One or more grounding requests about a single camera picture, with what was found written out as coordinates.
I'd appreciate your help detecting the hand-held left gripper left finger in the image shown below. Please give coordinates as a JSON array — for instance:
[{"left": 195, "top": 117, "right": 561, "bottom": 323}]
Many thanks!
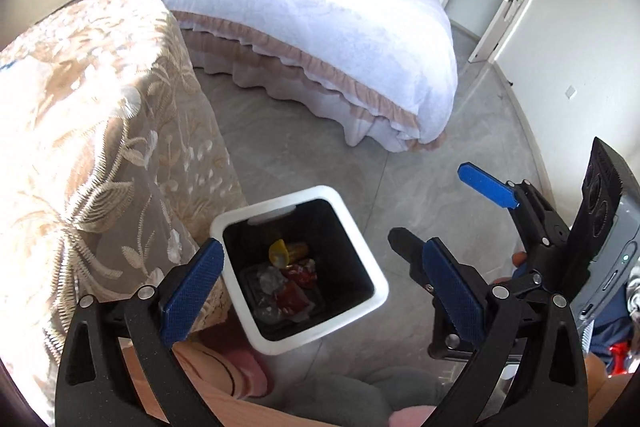
[{"left": 55, "top": 237, "right": 226, "bottom": 427}]

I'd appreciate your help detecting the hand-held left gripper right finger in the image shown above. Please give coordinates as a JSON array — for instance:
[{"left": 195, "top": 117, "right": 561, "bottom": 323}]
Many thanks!
[{"left": 421, "top": 237, "right": 588, "bottom": 427}]

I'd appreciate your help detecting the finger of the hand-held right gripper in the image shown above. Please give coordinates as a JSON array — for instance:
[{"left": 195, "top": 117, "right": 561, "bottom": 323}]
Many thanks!
[
  {"left": 457, "top": 162, "right": 571, "bottom": 279},
  {"left": 388, "top": 227, "right": 473, "bottom": 360}
]

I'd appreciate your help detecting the white square bin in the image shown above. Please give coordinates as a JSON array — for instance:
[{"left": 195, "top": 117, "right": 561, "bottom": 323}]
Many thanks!
[{"left": 210, "top": 185, "right": 390, "bottom": 355}]

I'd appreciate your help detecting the clear plastic packaging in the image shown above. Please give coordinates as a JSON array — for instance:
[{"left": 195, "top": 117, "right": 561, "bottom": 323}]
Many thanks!
[{"left": 242, "top": 264, "right": 288, "bottom": 323}]

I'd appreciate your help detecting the person's leg in pink pants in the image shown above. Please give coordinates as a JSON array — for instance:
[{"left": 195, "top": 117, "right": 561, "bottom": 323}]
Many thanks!
[
  {"left": 120, "top": 322, "right": 271, "bottom": 427},
  {"left": 585, "top": 354, "right": 640, "bottom": 427}
]

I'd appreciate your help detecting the yellow plastic container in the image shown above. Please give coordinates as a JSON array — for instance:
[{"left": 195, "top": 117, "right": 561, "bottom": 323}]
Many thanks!
[{"left": 268, "top": 239, "right": 310, "bottom": 268}]

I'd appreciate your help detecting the red wrapper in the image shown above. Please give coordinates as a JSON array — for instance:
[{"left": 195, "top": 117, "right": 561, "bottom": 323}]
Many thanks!
[{"left": 272, "top": 257, "right": 318, "bottom": 313}]

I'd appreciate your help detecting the grey plush cloth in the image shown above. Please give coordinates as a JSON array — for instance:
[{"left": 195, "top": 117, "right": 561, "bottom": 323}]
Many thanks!
[{"left": 280, "top": 367, "right": 446, "bottom": 427}]

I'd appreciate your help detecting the table with embroidered tablecloth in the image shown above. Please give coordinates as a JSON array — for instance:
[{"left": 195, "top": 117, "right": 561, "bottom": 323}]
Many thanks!
[{"left": 0, "top": 0, "right": 246, "bottom": 423}]

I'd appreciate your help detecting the bed with white cover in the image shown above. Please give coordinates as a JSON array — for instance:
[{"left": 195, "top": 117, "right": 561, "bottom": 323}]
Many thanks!
[{"left": 145, "top": 0, "right": 458, "bottom": 152}]

